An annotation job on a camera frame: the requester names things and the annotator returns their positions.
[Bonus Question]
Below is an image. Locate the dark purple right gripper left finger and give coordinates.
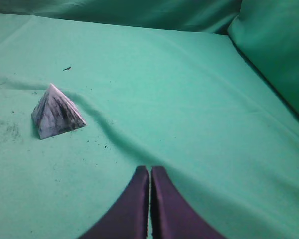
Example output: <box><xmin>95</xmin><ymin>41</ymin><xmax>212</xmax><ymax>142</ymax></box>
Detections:
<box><xmin>80</xmin><ymin>166</ymin><xmax>150</xmax><ymax>239</ymax></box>

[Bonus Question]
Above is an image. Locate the white black-smudged square pyramid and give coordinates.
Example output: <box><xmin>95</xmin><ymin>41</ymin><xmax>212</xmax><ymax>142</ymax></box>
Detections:
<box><xmin>31</xmin><ymin>83</ymin><xmax>87</xmax><ymax>139</ymax></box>

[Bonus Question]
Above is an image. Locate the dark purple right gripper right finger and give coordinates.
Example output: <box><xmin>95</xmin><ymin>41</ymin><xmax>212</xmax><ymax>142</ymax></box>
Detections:
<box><xmin>150</xmin><ymin>166</ymin><xmax>225</xmax><ymax>239</ymax></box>

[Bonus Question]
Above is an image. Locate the green table cloth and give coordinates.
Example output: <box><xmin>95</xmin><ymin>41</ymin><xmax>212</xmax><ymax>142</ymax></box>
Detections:
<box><xmin>0</xmin><ymin>14</ymin><xmax>299</xmax><ymax>239</ymax></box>

